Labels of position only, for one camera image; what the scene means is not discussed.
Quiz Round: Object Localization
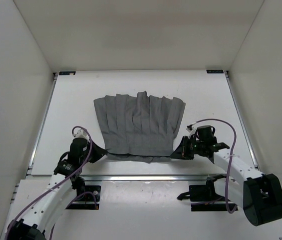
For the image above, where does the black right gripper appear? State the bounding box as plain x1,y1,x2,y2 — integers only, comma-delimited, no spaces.
170,136,205,160

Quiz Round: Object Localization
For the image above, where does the grey pleated skirt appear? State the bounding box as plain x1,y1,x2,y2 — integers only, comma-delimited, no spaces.
94,91,186,163

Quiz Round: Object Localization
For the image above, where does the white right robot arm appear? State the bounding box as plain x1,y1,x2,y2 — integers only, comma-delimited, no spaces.
171,125,282,226

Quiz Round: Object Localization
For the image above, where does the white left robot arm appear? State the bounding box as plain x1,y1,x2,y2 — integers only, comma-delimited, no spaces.
4,137,107,240

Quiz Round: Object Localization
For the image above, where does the dark label sticker left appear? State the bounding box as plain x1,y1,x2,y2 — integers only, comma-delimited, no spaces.
58,71,76,76

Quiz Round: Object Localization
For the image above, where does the dark label sticker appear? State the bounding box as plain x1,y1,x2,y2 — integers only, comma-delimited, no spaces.
206,69,224,74
58,71,76,76

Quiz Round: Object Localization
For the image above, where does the dark label sticker right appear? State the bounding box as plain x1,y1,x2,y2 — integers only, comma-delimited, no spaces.
206,69,224,74

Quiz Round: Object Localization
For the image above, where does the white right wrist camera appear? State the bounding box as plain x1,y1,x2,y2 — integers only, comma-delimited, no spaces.
186,122,197,138

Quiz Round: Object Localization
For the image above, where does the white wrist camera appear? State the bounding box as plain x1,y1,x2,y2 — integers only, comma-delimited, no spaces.
72,128,89,140
186,122,197,138

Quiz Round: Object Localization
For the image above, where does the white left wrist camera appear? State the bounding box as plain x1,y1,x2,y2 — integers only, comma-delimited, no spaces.
72,128,89,140

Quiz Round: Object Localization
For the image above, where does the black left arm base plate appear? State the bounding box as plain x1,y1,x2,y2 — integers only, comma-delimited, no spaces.
66,177,101,210

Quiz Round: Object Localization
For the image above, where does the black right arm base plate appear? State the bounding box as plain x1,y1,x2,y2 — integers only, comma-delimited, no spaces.
177,174,227,212

